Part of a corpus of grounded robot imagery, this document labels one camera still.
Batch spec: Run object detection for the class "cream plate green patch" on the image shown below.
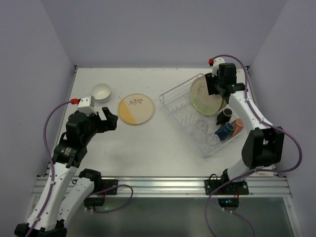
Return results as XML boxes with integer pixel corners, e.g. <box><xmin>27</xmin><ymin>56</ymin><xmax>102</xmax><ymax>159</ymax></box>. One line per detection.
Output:
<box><xmin>190</xmin><ymin>76</ymin><xmax>222</xmax><ymax>116</ymax></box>

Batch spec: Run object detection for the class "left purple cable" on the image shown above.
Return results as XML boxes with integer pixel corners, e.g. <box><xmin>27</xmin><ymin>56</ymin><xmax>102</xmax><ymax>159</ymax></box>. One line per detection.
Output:
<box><xmin>24</xmin><ymin>98</ymin><xmax>134</xmax><ymax>237</ymax></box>

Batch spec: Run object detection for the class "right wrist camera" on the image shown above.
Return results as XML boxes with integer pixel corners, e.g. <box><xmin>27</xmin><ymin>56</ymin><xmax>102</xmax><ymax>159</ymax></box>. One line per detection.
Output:
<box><xmin>211</xmin><ymin>57</ymin><xmax>225</xmax><ymax>76</ymax></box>

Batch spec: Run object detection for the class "black mug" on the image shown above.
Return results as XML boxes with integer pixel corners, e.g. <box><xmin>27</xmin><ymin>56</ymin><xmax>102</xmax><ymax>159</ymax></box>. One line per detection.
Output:
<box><xmin>216</xmin><ymin>108</ymin><xmax>233</xmax><ymax>125</ymax></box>

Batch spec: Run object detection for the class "cream plate yellow patch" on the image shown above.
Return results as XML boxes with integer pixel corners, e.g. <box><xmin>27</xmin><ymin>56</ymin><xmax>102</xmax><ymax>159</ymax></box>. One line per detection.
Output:
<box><xmin>118</xmin><ymin>93</ymin><xmax>156</xmax><ymax>126</ymax></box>

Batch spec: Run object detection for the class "pink mug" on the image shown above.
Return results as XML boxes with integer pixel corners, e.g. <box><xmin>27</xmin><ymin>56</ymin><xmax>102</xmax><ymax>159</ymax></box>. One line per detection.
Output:
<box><xmin>231</xmin><ymin>118</ymin><xmax>244</xmax><ymax>138</ymax></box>

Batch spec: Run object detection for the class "clear glass near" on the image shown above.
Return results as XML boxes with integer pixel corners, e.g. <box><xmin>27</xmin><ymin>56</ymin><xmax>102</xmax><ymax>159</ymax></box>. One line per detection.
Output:
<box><xmin>205</xmin><ymin>134</ymin><xmax>221</xmax><ymax>149</ymax></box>

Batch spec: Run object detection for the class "blue mug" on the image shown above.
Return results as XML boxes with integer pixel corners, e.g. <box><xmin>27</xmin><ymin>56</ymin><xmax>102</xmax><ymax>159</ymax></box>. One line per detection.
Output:
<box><xmin>215</xmin><ymin>122</ymin><xmax>235</xmax><ymax>141</ymax></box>

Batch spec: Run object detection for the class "white ceramic bowl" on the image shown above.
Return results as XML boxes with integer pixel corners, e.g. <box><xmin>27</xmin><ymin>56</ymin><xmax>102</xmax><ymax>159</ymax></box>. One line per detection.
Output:
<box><xmin>90</xmin><ymin>83</ymin><xmax>112</xmax><ymax>103</ymax></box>

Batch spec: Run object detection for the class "clear glass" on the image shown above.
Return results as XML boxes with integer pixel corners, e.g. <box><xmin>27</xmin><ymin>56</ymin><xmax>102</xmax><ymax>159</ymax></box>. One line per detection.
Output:
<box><xmin>195</xmin><ymin>119</ymin><xmax>209</xmax><ymax>134</ymax></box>
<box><xmin>205</xmin><ymin>134</ymin><xmax>221</xmax><ymax>149</ymax></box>

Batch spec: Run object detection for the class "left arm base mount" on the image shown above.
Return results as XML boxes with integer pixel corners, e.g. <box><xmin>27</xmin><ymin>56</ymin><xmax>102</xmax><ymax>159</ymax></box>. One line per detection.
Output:
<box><xmin>83</xmin><ymin>179</ymin><xmax>118</xmax><ymax>210</ymax></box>

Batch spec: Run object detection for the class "aluminium mounting rail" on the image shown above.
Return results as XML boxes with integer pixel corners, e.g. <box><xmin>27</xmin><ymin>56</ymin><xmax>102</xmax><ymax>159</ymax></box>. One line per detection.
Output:
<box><xmin>31</xmin><ymin>175</ymin><xmax>292</xmax><ymax>198</ymax></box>

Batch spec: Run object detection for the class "clear glass far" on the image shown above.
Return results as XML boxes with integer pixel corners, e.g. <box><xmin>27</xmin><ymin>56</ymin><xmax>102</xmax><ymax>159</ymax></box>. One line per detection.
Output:
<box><xmin>195</xmin><ymin>119</ymin><xmax>209</xmax><ymax>134</ymax></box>

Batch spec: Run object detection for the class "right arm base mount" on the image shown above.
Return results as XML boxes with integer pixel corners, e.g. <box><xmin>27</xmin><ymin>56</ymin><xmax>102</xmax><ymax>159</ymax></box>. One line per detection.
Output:
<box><xmin>204</xmin><ymin>174</ymin><xmax>249</xmax><ymax>211</ymax></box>

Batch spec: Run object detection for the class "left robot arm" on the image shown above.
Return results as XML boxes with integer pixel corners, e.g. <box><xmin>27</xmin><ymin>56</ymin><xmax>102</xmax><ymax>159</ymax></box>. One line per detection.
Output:
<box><xmin>14</xmin><ymin>107</ymin><xmax>118</xmax><ymax>237</ymax></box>

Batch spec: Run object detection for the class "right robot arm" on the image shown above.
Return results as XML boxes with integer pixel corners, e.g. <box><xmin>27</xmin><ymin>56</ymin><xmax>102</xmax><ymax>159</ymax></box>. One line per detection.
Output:
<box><xmin>205</xmin><ymin>59</ymin><xmax>284</xmax><ymax>190</ymax></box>

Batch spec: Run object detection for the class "white wire dish rack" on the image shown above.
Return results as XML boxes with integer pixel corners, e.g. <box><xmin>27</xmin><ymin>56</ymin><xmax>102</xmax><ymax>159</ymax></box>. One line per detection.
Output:
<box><xmin>159</xmin><ymin>74</ymin><xmax>244</xmax><ymax>157</ymax></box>

